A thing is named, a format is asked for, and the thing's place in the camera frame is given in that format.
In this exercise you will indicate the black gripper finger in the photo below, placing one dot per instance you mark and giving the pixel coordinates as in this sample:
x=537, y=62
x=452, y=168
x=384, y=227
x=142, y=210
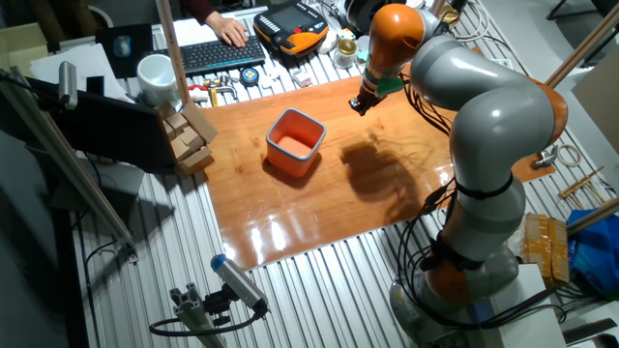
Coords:
x=366, y=110
x=356, y=104

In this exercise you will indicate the black monitor panel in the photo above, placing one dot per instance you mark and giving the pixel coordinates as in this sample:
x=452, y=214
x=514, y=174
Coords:
x=111, y=130

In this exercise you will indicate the cardboard flap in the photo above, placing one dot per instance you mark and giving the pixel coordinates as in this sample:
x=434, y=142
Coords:
x=199, y=121

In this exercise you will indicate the grey computer mouse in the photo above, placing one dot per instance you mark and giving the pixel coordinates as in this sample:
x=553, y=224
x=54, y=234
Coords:
x=122, y=46

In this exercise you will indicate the black mouse pad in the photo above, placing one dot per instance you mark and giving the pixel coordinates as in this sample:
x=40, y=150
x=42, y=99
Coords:
x=140, y=48

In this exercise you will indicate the glass jar gold lid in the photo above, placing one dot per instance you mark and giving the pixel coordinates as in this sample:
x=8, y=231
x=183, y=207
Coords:
x=345, y=53

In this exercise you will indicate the gold foil object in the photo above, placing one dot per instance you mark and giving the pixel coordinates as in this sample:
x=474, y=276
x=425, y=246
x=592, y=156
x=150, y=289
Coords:
x=450, y=17

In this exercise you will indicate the forearm in dark red sleeve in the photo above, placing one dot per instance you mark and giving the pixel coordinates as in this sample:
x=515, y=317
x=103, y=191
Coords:
x=197, y=8

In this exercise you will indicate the black computer keyboard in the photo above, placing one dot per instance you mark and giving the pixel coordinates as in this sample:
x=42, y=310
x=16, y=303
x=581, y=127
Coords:
x=220, y=57

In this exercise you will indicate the silver camera with blue cap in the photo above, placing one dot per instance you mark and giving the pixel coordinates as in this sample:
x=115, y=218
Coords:
x=239, y=282

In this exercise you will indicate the metal clamp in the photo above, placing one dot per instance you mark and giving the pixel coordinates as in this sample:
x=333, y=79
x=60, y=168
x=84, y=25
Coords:
x=545, y=158

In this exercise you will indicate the white tissue scrap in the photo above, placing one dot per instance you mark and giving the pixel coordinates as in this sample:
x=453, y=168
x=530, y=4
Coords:
x=266, y=82
x=275, y=75

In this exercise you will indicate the glossy wooden board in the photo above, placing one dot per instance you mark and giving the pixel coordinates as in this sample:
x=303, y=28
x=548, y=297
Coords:
x=300, y=212

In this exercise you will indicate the brown cardboard sheet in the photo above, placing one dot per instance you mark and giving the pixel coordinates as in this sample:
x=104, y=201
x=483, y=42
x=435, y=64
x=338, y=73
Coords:
x=599, y=101

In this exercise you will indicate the large cardboard box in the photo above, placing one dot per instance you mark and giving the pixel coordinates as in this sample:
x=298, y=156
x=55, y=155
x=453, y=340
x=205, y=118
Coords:
x=21, y=46

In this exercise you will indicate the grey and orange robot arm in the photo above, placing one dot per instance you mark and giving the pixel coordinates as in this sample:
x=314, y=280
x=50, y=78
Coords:
x=493, y=130

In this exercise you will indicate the small colourful box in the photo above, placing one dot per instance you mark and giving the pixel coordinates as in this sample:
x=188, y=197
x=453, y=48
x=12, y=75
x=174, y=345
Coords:
x=346, y=34

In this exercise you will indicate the silver depth camera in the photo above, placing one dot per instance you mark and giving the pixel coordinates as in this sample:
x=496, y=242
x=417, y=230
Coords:
x=67, y=84

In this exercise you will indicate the black office chair base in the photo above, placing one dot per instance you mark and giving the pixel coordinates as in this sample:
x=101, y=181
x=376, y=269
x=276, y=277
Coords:
x=595, y=29

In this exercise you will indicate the brass metal valve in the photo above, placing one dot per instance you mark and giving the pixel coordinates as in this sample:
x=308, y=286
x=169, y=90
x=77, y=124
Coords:
x=223, y=88

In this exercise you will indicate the white mug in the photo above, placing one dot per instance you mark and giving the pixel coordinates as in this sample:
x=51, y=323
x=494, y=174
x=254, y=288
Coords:
x=157, y=79

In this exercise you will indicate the orange and black teach pendant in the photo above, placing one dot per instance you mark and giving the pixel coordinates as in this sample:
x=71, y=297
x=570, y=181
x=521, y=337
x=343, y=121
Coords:
x=290, y=24

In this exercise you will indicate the person's hand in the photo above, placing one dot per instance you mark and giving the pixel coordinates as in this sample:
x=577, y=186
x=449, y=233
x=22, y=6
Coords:
x=231, y=30

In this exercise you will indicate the aluminium extrusion mount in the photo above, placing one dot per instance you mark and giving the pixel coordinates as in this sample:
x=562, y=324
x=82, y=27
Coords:
x=196, y=316

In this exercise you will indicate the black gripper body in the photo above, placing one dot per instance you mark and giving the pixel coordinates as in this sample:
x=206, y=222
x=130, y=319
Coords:
x=371, y=96

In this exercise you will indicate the black ball-head mount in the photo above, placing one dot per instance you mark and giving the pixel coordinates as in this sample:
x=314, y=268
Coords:
x=217, y=304

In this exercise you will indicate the wooden post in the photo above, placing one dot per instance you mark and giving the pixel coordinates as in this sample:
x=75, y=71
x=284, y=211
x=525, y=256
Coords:
x=438, y=6
x=580, y=48
x=173, y=53
x=592, y=217

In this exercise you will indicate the small plastic packet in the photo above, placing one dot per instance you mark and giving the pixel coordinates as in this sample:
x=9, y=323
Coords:
x=302, y=78

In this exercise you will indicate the wooden stick frame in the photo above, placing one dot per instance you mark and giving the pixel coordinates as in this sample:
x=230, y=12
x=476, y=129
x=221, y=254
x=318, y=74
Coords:
x=580, y=186

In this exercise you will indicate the orange trash can grey rim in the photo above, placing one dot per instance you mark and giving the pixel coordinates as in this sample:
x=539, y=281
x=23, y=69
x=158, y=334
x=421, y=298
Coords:
x=295, y=145

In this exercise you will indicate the small black box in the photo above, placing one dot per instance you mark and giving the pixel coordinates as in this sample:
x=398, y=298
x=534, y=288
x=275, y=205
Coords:
x=95, y=85

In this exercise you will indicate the black filament spool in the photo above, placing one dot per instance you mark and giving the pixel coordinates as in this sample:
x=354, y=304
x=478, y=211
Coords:
x=358, y=12

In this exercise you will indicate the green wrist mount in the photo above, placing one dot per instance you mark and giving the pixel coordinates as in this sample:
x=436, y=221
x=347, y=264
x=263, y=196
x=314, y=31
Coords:
x=389, y=85

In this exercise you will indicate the blue bag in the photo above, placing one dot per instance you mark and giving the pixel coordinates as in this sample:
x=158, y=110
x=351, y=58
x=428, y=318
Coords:
x=597, y=256

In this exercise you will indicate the cardboard box yellow tape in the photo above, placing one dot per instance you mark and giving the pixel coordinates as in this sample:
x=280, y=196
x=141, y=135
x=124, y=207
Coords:
x=546, y=246

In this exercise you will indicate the small yellow tool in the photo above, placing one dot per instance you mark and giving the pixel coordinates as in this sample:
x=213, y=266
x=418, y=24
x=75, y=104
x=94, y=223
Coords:
x=214, y=98

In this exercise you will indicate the clear plastic cup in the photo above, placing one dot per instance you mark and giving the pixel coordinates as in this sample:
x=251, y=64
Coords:
x=362, y=42

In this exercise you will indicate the white paper sheets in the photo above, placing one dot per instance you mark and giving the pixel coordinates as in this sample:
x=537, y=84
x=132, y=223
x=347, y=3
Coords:
x=92, y=63

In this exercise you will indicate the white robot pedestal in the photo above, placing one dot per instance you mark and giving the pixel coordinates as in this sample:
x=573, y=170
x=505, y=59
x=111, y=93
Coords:
x=527, y=314

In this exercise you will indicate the small cardboard box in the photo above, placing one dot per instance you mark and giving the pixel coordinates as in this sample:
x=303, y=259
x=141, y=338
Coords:
x=180, y=150
x=196, y=161
x=176, y=122
x=192, y=138

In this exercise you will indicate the aluminium frame bar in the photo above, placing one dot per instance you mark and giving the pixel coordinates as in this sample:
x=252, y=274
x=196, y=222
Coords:
x=67, y=159

